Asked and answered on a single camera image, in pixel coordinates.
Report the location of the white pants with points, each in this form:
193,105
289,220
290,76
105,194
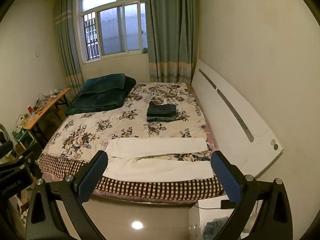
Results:
155,170

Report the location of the black phone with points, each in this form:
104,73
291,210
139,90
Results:
226,204

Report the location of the floral checked quilt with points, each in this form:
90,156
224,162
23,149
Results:
100,127

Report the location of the green box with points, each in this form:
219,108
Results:
21,135

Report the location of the folded grey-green pants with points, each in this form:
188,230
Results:
160,119

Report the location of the narrow green striped curtain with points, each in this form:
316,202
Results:
67,50

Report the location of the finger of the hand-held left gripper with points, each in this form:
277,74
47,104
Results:
5,148

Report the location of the wooden desk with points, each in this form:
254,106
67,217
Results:
47,107

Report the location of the white headboard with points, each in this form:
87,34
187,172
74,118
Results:
250,155

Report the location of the white framed window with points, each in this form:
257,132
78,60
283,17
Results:
112,30

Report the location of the folded dark blue jeans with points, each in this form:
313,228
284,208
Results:
161,108

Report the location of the dark green blanket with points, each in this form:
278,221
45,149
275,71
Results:
100,95

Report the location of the wide green striped curtain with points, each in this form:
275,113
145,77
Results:
170,30

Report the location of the small red box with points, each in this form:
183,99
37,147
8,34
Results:
30,109

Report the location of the pile of small desk items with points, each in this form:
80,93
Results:
48,96

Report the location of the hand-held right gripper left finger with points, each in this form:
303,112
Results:
92,177

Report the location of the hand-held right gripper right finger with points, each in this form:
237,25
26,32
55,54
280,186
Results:
226,180

